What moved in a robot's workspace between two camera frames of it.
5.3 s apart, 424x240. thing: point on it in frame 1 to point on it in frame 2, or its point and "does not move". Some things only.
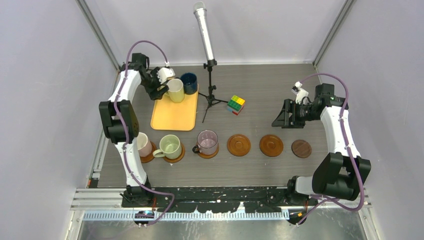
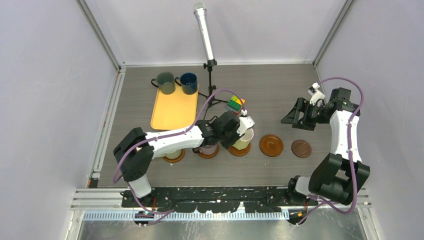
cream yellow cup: (175, 90) to (244, 140)
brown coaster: (179, 158) does not move
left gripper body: (152, 84) to (227, 138)
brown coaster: (271, 145) does not move
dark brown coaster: (301, 148) does not move
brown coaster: (209, 155) does not move
